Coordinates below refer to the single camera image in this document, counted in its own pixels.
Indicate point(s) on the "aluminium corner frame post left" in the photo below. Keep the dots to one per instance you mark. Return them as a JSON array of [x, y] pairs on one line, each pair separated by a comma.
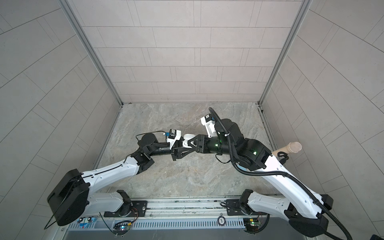
[[88, 47]]

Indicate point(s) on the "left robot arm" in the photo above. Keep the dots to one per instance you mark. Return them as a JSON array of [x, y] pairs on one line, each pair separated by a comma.
[[75, 194]]

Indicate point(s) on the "left green circuit board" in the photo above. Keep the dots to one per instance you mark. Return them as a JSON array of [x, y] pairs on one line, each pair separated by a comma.
[[123, 226]]

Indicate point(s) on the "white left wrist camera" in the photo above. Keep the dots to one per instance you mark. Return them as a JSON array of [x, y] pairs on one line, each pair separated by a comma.
[[172, 136]]

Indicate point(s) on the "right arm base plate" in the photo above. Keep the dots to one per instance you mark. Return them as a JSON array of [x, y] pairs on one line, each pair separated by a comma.
[[233, 208]]

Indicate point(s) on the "right green circuit board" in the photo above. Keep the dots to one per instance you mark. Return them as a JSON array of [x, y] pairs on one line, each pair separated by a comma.
[[251, 226]]

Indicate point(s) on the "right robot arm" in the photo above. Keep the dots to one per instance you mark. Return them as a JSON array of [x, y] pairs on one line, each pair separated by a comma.
[[305, 210]]

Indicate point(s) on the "green circuit board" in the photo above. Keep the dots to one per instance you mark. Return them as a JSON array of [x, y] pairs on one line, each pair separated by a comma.
[[251, 226], [123, 226]]

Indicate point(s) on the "beige wooden handle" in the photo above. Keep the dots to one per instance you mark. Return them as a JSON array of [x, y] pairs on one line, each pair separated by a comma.
[[291, 148]]

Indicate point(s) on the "black round stand base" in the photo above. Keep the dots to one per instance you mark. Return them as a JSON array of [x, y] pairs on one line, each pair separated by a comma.
[[283, 157]]

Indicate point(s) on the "small round speaker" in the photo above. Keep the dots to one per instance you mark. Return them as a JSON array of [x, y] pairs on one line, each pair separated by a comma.
[[221, 221]]

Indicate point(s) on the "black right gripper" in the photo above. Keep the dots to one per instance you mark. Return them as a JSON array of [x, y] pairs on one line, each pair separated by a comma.
[[202, 141]]

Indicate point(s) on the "aluminium corner frame post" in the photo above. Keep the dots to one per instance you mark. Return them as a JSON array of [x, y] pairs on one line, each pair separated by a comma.
[[88, 47], [287, 44]]

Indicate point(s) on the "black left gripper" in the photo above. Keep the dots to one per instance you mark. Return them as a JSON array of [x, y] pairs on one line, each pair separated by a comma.
[[175, 154]]

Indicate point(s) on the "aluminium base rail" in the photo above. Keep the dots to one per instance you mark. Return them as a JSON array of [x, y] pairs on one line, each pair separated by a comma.
[[186, 207]]

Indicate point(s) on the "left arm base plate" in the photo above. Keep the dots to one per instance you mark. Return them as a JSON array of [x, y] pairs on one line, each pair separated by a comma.
[[134, 209]]

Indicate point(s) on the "aluminium corner frame post right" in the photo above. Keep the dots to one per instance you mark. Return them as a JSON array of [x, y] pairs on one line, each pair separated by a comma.
[[287, 44]]

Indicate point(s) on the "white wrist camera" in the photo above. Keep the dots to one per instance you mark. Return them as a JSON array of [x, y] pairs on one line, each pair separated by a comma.
[[208, 122], [172, 136]]

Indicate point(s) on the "white earbud charging case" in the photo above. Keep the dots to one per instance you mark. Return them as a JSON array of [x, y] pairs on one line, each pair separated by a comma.
[[187, 137]]

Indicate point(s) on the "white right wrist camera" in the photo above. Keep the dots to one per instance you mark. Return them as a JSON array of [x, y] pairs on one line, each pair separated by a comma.
[[208, 122]]

